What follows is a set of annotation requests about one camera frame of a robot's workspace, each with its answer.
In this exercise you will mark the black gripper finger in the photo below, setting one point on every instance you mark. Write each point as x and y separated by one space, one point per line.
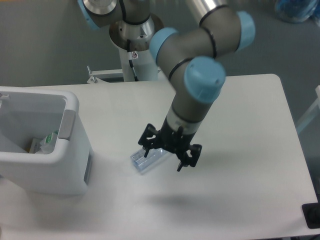
150 139
189 157

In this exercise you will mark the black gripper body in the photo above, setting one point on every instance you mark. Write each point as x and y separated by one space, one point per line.
174 141

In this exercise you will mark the clear plastic water bottle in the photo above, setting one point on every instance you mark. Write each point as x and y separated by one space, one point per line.
144 164

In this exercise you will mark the clear plastic bag green print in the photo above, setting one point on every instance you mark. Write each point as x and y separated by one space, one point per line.
47 145

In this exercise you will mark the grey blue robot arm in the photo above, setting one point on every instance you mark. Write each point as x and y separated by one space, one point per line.
187 60

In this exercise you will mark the white trash can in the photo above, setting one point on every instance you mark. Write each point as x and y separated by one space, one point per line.
27 113

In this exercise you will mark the yellow white paper in bin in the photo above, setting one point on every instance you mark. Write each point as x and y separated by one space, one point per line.
34 146

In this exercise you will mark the black device at table edge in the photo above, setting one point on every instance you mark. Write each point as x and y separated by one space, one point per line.
311 212

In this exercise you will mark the blue bag in background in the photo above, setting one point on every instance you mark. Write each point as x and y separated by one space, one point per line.
295 11

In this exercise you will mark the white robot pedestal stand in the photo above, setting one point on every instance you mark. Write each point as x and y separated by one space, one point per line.
136 66

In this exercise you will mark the white frame at right edge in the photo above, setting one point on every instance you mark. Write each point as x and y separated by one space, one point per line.
309 115

